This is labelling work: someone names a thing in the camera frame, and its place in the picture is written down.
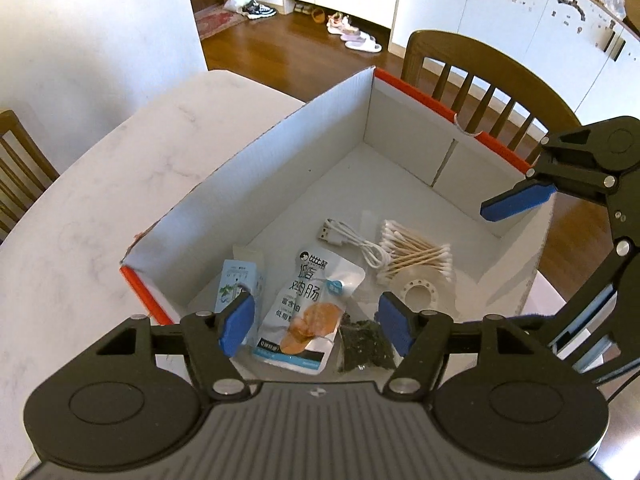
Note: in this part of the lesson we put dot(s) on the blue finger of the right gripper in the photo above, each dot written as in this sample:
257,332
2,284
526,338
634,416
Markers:
517,202

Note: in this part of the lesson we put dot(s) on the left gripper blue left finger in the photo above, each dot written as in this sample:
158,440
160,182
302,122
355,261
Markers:
206,332

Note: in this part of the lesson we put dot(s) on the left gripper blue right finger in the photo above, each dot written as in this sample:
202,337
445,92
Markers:
402,326

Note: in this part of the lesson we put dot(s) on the clear tape roll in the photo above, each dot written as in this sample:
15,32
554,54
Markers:
425,288

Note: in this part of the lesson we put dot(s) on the bag of dark tea leaves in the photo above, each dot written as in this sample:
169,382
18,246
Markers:
363,345

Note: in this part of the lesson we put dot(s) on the small blue white carton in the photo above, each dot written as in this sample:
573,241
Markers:
244,272

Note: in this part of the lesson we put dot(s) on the chicken sausage snack packet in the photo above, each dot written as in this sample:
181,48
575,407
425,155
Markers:
298,331

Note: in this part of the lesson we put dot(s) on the bag of cotton swabs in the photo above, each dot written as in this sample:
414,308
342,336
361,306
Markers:
408,248

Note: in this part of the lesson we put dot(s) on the white shelving cabinet unit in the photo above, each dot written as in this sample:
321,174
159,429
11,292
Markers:
578,47

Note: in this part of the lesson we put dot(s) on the red cardboard shoe box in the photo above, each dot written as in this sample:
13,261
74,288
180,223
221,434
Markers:
368,150

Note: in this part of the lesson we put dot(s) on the pink sandals on floor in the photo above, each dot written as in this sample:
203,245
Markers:
339,24

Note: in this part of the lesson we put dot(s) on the wooden chair behind table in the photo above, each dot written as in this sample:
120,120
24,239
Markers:
25,172

